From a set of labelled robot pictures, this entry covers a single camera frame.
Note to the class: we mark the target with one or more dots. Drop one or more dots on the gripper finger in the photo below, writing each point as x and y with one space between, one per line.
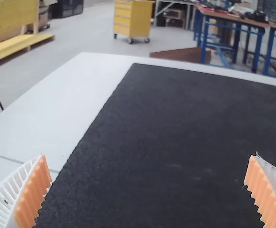
7 204
271 197

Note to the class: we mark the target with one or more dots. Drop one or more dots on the black mat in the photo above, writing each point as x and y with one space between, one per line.
166 142

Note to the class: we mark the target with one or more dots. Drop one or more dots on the pale wooden platform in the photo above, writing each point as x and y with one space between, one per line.
14 45

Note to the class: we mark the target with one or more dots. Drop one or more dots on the brown cardboard sheet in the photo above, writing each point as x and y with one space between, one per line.
183 54

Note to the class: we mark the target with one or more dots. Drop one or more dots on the yellow drawer cabinet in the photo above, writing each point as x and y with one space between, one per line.
133 19

